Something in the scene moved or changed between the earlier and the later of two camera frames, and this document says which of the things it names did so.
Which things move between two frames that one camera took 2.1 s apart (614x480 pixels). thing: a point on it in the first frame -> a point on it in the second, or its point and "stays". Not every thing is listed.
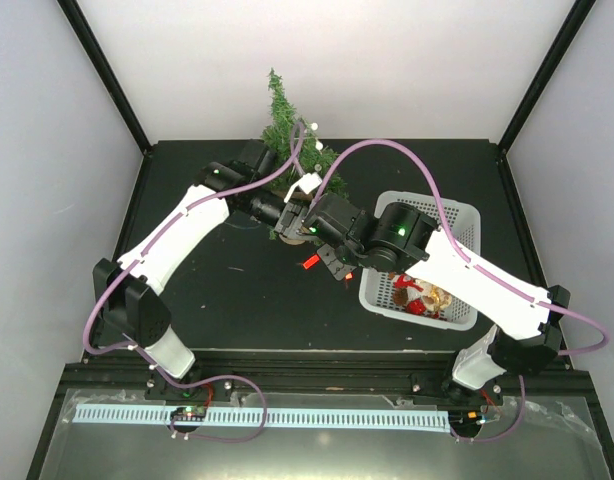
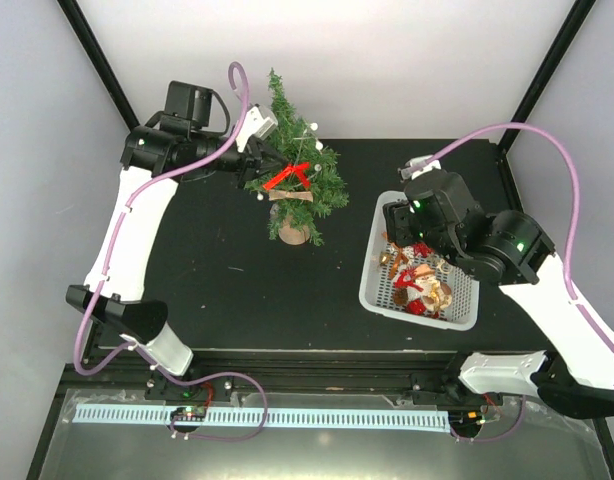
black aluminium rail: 314,373 stays
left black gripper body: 283,228 -> 251,159
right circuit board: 465,420 stays
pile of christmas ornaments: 418,297 stays
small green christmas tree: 299,149 stays
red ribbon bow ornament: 314,259 -> 297,167
